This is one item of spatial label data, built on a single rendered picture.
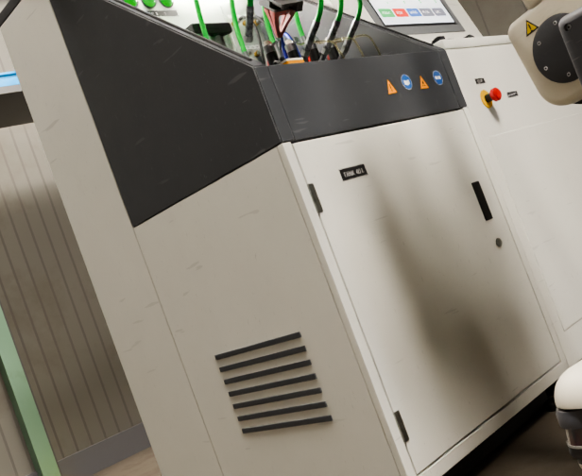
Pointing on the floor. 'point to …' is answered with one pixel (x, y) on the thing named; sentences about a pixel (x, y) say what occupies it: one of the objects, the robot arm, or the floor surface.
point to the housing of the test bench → (107, 240)
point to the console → (541, 183)
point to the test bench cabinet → (292, 333)
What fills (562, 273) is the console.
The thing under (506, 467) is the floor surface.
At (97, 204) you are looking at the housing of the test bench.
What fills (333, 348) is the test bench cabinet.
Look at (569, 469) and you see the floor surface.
